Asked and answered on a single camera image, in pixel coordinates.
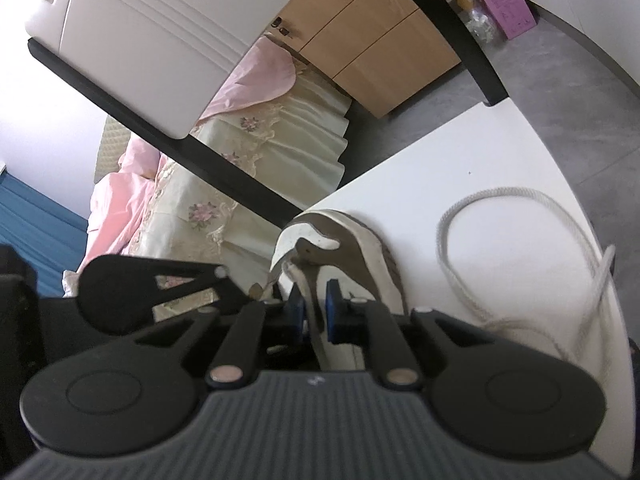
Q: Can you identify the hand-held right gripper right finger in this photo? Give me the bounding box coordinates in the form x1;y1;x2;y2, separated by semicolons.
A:
324;280;481;392

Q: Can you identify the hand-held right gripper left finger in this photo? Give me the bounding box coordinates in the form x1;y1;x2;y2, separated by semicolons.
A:
132;285;306;392

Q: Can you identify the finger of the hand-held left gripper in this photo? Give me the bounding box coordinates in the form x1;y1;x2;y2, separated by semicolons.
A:
149;258;252;315

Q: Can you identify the white and brown sneaker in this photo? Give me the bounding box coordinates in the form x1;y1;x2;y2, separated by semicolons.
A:
270;209;408;372

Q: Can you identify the beige quilted headboard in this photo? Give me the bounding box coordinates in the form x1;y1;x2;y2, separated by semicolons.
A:
96;114;132;187

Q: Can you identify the pink quilt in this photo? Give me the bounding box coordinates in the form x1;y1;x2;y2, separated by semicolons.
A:
62;35;297;297

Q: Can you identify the loose white shoelace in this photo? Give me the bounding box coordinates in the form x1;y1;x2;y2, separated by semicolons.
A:
436;186;617;362

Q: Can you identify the white cabinet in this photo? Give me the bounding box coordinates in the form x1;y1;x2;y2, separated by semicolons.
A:
25;0;332;139

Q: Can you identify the wooden cabinet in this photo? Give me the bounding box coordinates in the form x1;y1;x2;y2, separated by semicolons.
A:
271;0;462;120

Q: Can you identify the clear plastic bag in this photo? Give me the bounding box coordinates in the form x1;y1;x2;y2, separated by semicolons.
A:
462;4;502;47

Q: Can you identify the pink cardboard box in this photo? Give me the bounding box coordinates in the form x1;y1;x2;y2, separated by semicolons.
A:
460;0;539;41

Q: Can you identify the black frame bar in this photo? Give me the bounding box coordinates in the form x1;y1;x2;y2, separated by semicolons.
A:
374;0;509;107
27;39;307;227

